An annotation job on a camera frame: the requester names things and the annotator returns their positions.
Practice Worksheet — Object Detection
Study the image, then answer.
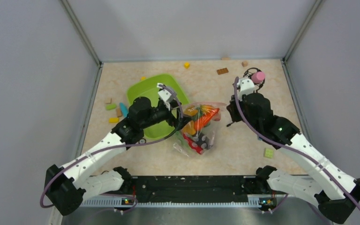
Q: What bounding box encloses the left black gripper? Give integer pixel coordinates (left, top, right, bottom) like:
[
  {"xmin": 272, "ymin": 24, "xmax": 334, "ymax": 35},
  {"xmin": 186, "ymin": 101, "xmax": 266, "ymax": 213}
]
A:
[{"xmin": 140, "ymin": 99, "xmax": 193, "ymax": 130}]

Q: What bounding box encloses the orange toy pastry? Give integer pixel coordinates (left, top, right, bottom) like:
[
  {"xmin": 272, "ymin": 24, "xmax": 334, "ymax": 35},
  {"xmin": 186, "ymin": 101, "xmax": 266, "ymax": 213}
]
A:
[{"xmin": 183, "ymin": 105, "xmax": 199, "ymax": 117}]

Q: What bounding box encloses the yellow toy lemon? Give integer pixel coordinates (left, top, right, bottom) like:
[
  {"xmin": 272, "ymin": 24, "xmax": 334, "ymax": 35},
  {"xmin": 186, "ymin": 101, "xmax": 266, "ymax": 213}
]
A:
[{"xmin": 182, "ymin": 121, "xmax": 196, "ymax": 135}]

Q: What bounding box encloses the orange toy fruit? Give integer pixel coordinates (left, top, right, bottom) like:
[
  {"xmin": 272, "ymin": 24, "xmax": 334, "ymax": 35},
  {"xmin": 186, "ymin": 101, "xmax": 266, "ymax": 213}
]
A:
[{"xmin": 200, "ymin": 105, "xmax": 217, "ymax": 114}]

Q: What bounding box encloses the orange toy carrot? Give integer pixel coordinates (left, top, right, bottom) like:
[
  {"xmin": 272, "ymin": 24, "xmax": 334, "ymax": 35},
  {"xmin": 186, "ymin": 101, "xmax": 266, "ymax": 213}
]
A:
[{"xmin": 194, "ymin": 108, "xmax": 221, "ymax": 131}]

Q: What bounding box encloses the red toy chili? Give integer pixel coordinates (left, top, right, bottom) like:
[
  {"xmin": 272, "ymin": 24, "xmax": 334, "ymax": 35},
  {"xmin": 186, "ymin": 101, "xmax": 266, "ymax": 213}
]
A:
[{"xmin": 183, "ymin": 133, "xmax": 208, "ymax": 155}]

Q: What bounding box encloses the clear zip top bag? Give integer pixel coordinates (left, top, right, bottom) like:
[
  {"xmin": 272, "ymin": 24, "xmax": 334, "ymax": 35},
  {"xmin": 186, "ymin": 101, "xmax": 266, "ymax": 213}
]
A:
[{"xmin": 172, "ymin": 102, "xmax": 226, "ymax": 157}]

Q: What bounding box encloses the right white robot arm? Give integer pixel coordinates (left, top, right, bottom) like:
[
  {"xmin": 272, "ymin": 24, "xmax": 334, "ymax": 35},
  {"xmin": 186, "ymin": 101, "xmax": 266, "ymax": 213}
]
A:
[{"xmin": 227, "ymin": 93, "xmax": 360, "ymax": 224}]

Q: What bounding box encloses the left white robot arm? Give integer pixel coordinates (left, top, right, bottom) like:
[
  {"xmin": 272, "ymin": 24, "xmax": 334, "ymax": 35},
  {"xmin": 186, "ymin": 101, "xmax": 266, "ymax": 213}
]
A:
[{"xmin": 40, "ymin": 97, "xmax": 186, "ymax": 216}]

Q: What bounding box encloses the cyan toy piece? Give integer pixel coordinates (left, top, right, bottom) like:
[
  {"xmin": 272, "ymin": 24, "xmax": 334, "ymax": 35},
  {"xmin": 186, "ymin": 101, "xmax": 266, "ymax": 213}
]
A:
[{"xmin": 119, "ymin": 103, "xmax": 128, "ymax": 117}]

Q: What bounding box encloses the brown toy block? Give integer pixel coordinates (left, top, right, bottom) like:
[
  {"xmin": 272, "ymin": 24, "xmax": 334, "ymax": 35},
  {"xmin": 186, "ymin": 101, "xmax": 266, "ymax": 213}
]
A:
[{"xmin": 116, "ymin": 108, "xmax": 123, "ymax": 118}]

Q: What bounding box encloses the green plastic bowl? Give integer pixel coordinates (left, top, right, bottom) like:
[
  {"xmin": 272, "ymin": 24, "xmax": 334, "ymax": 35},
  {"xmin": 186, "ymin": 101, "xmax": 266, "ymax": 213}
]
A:
[{"xmin": 127, "ymin": 74, "xmax": 190, "ymax": 140}]

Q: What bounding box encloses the pink microphone on tripod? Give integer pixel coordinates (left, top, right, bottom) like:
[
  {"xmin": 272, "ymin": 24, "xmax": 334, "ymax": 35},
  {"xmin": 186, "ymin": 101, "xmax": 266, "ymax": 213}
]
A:
[{"xmin": 243, "ymin": 67, "xmax": 266, "ymax": 93}]

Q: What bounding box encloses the yellow toy brick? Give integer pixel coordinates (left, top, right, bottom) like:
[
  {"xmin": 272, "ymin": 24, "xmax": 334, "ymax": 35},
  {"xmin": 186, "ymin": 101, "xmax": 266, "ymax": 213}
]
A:
[{"xmin": 108, "ymin": 117, "xmax": 120, "ymax": 123}]

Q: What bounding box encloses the small tan block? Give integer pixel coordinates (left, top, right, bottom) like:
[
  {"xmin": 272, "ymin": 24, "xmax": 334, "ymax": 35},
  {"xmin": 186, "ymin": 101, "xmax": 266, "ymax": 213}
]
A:
[{"xmin": 105, "ymin": 98, "xmax": 112, "ymax": 104}]

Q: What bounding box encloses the light green block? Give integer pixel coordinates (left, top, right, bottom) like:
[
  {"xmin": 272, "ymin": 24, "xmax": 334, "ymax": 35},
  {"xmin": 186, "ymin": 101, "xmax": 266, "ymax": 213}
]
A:
[{"xmin": 263, "ymin": 148, "xmax": 275, "ymax": 159}]

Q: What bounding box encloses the brown toy brick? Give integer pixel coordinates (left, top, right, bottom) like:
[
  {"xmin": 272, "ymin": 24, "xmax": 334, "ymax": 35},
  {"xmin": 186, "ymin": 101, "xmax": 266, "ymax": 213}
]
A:
[{"xmin": 217, "ymin": 67, "xmax": 229, "ymax": 75}]

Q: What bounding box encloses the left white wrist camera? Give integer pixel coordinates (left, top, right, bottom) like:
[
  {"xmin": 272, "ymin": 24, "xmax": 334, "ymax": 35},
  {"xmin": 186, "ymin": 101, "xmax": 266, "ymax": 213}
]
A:
[{"xmin": 157, "ymin": 83, "xmax": 179, "ymax": 110}]

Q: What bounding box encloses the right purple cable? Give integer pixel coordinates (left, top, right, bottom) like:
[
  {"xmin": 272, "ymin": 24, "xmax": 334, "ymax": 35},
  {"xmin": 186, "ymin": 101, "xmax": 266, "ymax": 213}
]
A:
[{"xmin": 233, "ymin": 77, "xmax": 360, "ymax": 225}]

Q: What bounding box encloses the purple cable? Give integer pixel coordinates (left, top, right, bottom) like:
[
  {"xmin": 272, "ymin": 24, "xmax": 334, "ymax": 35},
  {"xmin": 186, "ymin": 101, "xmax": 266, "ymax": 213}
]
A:
[
  {"xmin": 233, "ymin": 77, "xmax": 360, "ymax": 225},
  {"xmin": 40, "ymin": 84, "xmax": 184, "ymax": 209}
]

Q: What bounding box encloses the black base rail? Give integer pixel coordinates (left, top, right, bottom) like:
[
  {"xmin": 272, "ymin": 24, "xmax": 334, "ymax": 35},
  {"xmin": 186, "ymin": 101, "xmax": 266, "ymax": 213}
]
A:
[{"xmin": 121, "ymin": 175, "xmax": 263, "ymax": 203}]

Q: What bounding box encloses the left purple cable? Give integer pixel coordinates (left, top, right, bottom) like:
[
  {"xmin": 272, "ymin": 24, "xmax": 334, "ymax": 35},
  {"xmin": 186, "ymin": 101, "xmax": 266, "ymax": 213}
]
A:
[{"xmin": 40, "ymin": 84, "xmax": 184, "ymax": 209}]

